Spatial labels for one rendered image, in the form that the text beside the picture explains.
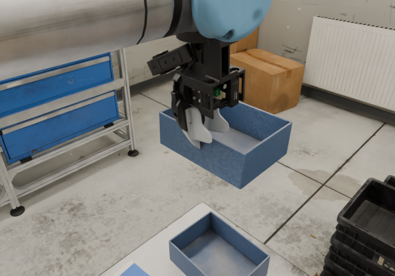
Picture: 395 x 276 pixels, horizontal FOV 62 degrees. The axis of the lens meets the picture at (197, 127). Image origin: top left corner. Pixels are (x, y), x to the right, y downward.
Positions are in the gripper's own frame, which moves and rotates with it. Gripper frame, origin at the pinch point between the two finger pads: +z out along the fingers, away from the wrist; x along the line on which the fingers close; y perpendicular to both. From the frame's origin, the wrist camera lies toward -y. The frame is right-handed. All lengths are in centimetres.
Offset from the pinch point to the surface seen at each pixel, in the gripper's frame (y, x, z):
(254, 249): 5.4, 11.8, 37.3
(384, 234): 22, 67, 68
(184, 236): -10.1, 2.3, 37.4
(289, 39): -134, 249, 78
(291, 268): 12.9, 17.3, 43.2
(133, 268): -8.6, -13.6, 32.1
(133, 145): -141, 64, 108
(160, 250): -14.3, -2.9, 41.8
